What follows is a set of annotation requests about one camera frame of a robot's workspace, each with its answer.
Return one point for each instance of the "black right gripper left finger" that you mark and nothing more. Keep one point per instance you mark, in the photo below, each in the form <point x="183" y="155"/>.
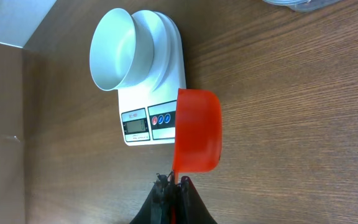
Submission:
<point x="156" y="208"/>

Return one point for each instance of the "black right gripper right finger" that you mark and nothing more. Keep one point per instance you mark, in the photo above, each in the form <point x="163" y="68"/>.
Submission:
<point x="189" y="208"/>

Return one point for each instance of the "red plastic measuring scoop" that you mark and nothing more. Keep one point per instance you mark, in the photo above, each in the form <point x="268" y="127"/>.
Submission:
<point x="198" y="132"/>

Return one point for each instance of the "white digital kitchen scale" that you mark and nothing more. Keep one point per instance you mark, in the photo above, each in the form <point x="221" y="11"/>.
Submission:
<point x="147" y="110"/>

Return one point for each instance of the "white round bowl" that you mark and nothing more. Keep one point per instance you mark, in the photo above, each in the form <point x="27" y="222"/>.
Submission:
<point x="121" y="52"/>

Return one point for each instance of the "clear plastic bean container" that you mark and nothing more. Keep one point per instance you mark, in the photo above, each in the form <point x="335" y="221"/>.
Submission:
<point x="302" y="5"/>

